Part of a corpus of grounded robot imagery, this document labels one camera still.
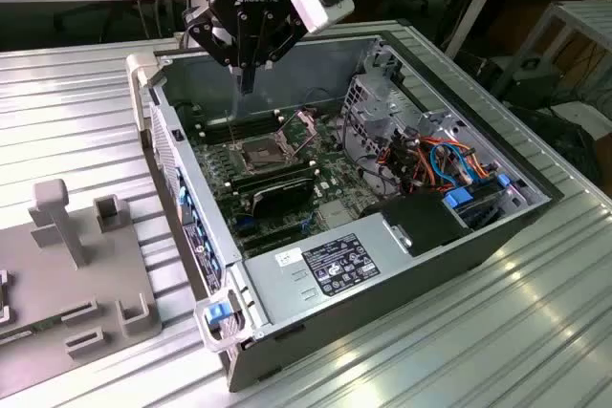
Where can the blue disk carrier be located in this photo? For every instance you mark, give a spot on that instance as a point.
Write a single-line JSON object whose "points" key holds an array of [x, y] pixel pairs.
{"points": [[458, 200]]}

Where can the grey power supply unit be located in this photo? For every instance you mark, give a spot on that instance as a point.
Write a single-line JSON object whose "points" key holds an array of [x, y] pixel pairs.
{"points": [[287, 293]]}

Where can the black graphics card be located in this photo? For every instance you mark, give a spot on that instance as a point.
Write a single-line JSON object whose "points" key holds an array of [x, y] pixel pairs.
{"points": [[287, 195]]}

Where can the black plastic shroud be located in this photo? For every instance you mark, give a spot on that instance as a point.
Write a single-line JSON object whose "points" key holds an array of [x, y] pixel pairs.
{"points": [[421, 224]]}

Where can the CPU socket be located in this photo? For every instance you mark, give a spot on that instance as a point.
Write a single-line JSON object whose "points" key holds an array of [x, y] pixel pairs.
{"points": [[260, 155]]}

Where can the black equipment box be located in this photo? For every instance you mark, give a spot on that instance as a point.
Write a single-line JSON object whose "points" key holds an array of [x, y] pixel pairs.
{"points": [[531, 80]]}

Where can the grey plastic parts rack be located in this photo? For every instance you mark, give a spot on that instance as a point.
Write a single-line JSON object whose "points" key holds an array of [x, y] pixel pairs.
{"points": [[110, 274]]}

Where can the green RAM stick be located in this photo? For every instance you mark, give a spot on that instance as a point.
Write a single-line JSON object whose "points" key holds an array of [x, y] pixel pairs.
{"points": [[19, 335]]}

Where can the black case side panel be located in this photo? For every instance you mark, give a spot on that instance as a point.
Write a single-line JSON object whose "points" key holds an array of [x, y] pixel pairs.
{"points": [[559, 140]]}

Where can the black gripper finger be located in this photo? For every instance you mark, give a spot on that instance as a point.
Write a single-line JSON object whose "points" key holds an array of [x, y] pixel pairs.
{"points": [[287, 37], [205, 40]]}

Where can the green motherboard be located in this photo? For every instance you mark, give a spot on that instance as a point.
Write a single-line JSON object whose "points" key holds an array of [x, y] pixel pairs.
{"points": [[334, 174]]}

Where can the thin metal locking lever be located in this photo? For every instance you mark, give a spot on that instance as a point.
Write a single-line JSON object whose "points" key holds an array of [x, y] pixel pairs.
{"points": [[229, 126]]}

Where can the long black expansion slot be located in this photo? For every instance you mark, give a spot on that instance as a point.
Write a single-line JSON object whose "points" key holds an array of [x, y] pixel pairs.
{"points": [[272, 237]]}

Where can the metal drive cage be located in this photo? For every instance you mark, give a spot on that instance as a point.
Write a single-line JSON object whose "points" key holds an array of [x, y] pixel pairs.
{"points": [[378, 109]]}

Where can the grey metal side table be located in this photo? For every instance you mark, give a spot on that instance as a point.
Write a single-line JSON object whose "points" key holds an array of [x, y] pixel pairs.
{"points": [[588, 14]]}

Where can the silver chipset heat sink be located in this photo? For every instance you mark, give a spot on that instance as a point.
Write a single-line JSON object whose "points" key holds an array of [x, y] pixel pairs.
{"points": [[334, 214]]}

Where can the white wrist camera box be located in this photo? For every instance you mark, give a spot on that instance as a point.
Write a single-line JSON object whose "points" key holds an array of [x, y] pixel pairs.
{"points": [[318, 6]]}

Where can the open grey PC case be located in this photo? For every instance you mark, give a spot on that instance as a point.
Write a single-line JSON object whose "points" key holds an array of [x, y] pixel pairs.
{"points": [[382, 322]]}

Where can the black RAM slot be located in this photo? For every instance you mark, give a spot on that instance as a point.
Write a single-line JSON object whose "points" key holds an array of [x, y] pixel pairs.
{"points": [[215, 135], [272, 173], [277, 182], [210, 124]]}

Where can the blue case latch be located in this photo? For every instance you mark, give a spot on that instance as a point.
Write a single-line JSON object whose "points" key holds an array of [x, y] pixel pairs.
{"points": [[217, 315]]}

